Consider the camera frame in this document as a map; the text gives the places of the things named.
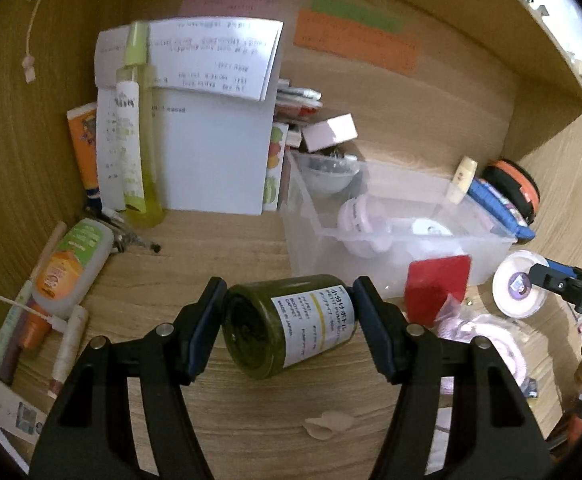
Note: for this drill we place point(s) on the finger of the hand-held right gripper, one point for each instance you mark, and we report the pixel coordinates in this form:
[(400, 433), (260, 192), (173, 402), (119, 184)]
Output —
[(563, 269), (571, 292)]

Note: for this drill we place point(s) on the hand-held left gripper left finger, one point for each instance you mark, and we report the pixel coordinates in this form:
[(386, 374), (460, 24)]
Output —
[(206, 321)]

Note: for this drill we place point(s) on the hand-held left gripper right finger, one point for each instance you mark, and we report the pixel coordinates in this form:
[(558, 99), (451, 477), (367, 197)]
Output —
[(371, 321)]

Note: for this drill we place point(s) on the dark green labelled jar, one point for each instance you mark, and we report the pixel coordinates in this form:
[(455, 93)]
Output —
[(251, 332)]

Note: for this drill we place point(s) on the clear plastic storage bin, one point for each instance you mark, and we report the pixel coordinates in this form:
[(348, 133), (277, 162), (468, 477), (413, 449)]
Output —
[(351, 266)]

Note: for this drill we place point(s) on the white tape roll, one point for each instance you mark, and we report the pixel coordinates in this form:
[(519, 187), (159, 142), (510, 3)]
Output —
[(503, 280)]

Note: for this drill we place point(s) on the red velvet pouch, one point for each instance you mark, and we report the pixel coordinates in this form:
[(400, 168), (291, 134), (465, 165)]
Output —
[(431, 285)]

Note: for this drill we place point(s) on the person's right forearm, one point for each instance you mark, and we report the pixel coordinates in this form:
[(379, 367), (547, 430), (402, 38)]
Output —
[(578, 430)]

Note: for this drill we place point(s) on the wooden desktop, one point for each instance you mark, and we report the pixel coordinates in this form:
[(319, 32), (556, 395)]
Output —
[(231, 250)]

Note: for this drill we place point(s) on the blue patterned case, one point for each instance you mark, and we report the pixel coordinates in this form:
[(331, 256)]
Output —
[(496, 205)]

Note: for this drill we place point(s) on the orange black round case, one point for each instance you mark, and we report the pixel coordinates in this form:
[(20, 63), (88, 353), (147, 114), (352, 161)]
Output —
[(521, 185)]

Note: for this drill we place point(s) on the beige paper scrap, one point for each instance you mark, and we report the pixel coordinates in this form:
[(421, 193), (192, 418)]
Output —
[(328, 425)]

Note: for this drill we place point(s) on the cream tube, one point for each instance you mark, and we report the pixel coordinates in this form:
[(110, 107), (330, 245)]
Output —
[(463, 177)]

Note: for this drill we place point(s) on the white stick tube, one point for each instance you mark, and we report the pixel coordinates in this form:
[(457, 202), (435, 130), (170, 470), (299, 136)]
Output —
[(68, 350)]

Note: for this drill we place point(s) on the yellow-green spray bottle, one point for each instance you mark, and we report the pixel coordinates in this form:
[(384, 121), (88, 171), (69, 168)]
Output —
[(143, 185)]

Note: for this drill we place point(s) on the clear round container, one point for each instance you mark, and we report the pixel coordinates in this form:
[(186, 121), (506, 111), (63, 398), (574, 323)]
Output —
[(328, 172)]

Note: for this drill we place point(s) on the large white paper sheet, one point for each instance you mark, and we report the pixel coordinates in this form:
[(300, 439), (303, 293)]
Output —
[(211, 160)]

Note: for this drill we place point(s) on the beige stick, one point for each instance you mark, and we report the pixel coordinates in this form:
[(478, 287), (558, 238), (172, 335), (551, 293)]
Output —
[(53, 247)]

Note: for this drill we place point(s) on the fruit print box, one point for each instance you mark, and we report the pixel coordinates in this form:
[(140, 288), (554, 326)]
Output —
[(276, 160)]

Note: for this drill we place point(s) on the white tube with green end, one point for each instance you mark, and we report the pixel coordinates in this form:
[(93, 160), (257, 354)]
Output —
[(128, 150)]

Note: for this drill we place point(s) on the pale green tube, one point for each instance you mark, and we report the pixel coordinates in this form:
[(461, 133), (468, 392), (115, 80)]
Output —
[(8, 325)]

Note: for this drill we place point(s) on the orange tube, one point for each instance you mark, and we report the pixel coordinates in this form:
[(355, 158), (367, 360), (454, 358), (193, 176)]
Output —
[(83, 150)]

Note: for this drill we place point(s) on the white printed leaflet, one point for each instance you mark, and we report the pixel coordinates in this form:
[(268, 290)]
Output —
[(1, 405)]

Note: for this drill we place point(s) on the stack of cards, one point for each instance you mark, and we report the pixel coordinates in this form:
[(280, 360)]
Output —
[(298, 97)]

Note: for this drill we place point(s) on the folded printed white paper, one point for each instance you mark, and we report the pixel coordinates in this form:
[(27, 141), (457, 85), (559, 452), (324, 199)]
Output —
[(211, 55)]

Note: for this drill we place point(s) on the orange sticky note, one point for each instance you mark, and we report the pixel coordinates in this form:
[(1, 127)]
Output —
[(351, 42)]

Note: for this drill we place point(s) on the green sticky note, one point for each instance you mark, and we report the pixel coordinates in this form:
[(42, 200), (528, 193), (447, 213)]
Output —
[(356, 12)]

